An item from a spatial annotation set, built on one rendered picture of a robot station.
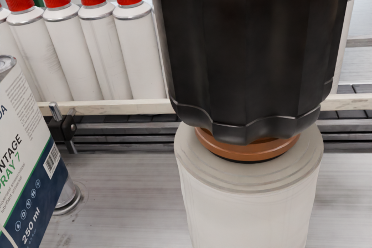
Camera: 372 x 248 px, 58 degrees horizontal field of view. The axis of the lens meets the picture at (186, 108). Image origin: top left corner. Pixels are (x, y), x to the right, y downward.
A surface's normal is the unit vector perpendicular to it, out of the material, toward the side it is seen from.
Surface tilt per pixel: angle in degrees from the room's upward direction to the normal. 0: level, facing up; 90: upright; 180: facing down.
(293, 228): 91
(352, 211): 0
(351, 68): 0
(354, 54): 0
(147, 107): 90
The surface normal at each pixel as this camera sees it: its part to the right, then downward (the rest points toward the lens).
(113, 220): -0.11, -0.79
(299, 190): 0.50, 0.51
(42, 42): 0.68, 0.38
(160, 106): -0.11, 0.61
